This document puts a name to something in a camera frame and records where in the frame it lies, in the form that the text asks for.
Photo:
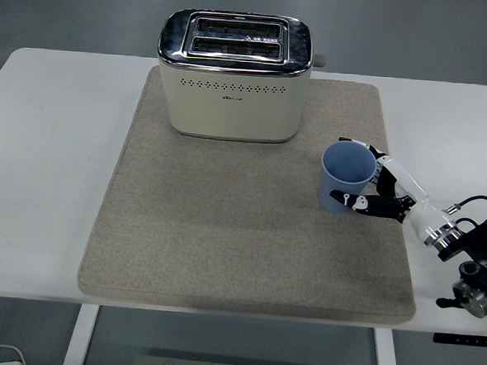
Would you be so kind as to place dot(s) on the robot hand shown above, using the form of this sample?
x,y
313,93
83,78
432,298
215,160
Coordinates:
x,y
405,182

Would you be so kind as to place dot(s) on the blue plastic cup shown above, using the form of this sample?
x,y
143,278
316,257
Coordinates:
x,y
338,182

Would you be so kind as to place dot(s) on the black table control panel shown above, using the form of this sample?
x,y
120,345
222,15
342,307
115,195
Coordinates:
x,y
465,339

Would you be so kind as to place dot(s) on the white table leg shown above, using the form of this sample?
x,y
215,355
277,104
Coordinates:
x,y
386,361
80,338

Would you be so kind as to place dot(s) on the cream and chrome toaster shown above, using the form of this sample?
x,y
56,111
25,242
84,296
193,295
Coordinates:
x,y
231,111

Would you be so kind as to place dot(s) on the beige fabric mat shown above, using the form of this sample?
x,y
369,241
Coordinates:
x,y
223,239

